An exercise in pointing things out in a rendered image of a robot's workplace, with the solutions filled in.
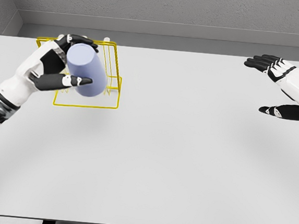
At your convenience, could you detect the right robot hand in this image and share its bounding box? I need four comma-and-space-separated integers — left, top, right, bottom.
239, 52, 299, 121

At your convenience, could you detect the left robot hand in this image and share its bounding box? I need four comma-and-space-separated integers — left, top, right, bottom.
13, 29, 100, 97

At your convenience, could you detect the lavender plastic cup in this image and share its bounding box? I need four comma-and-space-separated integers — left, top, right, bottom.
63, 41, 111, 99

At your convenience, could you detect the yellow wire cup holder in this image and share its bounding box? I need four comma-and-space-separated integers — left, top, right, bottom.
31, 31, 126, 112

